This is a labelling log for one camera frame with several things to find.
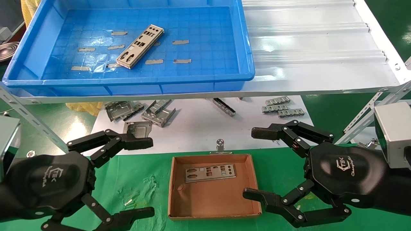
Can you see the small grey box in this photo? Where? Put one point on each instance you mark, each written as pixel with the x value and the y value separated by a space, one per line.
pixel 4 33

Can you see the stamped metal bracket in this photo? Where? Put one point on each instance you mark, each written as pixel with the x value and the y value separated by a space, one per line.
pixel 117 110
pixel 138 128
pixel 160 118

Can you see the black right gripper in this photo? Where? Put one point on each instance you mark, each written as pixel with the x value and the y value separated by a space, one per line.
pixel 343 173

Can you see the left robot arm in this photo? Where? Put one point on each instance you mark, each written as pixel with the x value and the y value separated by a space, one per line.
pixel 8 208

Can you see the blue plastic tray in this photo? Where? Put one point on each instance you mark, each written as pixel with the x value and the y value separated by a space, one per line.
pixel 208 48

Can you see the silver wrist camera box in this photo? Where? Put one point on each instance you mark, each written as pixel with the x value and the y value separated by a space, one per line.
pixel 8 141
pixel 395 134

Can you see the green cloth mat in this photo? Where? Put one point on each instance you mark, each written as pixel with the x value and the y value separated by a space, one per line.
pixel 144 179

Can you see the white board sheet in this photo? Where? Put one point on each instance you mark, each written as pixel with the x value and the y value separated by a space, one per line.
pixel 199 128

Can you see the long narrow metal strip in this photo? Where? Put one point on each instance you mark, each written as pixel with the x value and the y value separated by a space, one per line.
pixel 224 108

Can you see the brown cardboard box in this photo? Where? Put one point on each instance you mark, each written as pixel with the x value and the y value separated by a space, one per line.
pixel 208 199

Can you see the slotted steel angle brace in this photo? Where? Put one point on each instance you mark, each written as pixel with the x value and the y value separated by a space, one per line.
pixel 29 117
pixel 362 115

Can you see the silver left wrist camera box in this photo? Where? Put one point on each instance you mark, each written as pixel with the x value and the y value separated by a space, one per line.
pixel 8 141

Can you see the round ribbed metal disc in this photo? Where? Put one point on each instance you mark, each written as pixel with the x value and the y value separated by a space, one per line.
pixel 8 51

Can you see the small notched metal strip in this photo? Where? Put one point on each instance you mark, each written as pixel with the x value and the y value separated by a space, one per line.
pixel 274 108
pixel 277 101
pixel 291 113

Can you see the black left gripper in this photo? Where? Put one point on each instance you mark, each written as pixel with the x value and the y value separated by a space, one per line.
pixel 48 183

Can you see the yellow woven bag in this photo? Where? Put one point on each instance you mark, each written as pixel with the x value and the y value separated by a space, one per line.
pixel 25 6

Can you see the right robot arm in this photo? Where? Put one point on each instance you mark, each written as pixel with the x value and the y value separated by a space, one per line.
pixel 398 189

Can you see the white corrugated metal shelf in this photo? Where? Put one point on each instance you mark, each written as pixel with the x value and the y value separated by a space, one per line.
pixel 305 48

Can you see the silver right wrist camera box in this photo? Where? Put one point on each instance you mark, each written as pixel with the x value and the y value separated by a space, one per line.
pixel 395 134

